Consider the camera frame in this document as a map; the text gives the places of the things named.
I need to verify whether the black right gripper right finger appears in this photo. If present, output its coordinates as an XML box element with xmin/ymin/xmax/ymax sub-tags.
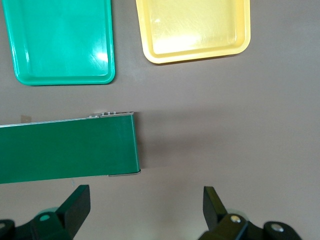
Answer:
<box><xmin>197</xmin><ymin>186</ymin><xmax>250</xmax><ymax>240</ymax></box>

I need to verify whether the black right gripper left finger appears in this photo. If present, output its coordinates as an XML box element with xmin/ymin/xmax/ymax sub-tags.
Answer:
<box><xmin>29</xmin><ymin>184</ymin><xmax>91</xmax><ymax>240</ymax></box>

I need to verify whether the yellow plastic tray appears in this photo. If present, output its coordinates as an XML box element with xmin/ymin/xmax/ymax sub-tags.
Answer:
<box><xmin>135</xmin><ymin>0</ymin><xmax>251</xmax><ymax>66</ymax></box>

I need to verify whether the green plastic tray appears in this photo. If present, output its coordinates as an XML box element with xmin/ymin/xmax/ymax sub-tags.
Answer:
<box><xmin>1</xmin><ymin>0</ymin><xmax>116</xmax><ymax>86</ymax></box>

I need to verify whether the green conveyor belt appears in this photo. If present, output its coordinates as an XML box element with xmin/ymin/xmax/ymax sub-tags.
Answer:
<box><xmin>0</xmin><ymin>111</ymin><xmax>142</xmax><ymax>185</ymax></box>

